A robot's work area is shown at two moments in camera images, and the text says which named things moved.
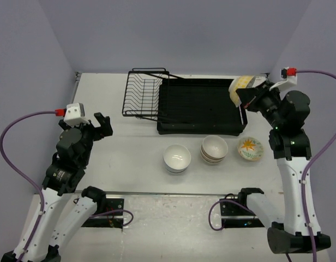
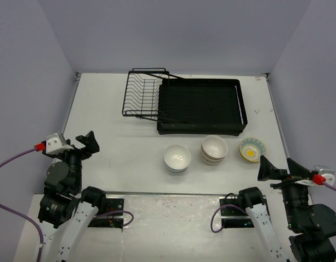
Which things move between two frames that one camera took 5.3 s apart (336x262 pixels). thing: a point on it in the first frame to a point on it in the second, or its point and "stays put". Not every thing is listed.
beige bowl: [212, 160] stays put
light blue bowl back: [177, 156] stays put
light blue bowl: [175, 170] stays put
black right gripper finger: [247, 96] to [267, 171]
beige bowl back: [215, 147] stays put
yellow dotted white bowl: [246, 82] to [252, 149]
